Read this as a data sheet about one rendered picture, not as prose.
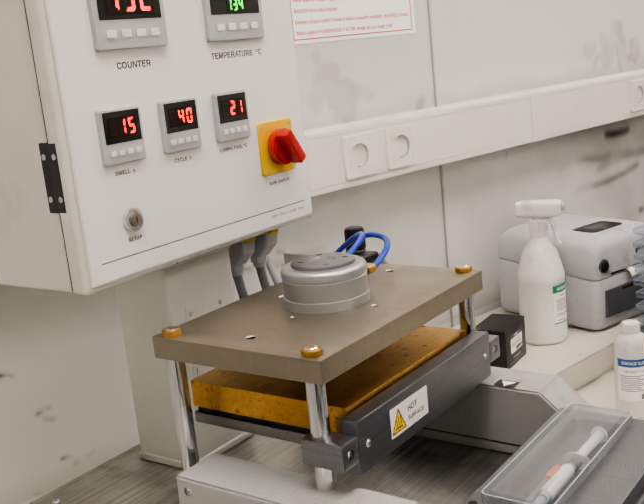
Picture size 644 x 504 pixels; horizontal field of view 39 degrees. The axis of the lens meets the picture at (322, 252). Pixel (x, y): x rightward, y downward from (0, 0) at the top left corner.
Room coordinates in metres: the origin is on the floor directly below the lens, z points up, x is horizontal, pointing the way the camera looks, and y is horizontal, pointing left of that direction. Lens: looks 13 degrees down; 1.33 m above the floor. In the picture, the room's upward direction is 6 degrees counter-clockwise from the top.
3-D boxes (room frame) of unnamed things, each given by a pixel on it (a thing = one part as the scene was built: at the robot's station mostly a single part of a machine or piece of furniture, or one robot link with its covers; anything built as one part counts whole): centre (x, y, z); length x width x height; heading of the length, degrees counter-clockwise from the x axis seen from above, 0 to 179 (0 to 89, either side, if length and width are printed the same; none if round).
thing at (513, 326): (1.44, -0.28, 0.83); 0.09 x 0.06 x 0.07; 146
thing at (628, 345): (1.28, -0.44, 0.82); 0.05 x 0.05 x 0.14
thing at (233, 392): (0.81, -0.01, 1.07); 0.22 x 0.17 x 0.10; 143
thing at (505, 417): (0.87, -0.14, 0.96); 0.26 x 0.05 x 0.07; 53
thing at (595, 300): (1.67, -0.48, 0.88); 0.25 x 0.20 x 0.17; 36
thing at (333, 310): (0.84, 0.01, 1.08); 0.31 x 0.24 x 0.13; 143
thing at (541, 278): (1.53, -0.38, 0.92); 0.09 x 0.08 x 0.25; 67
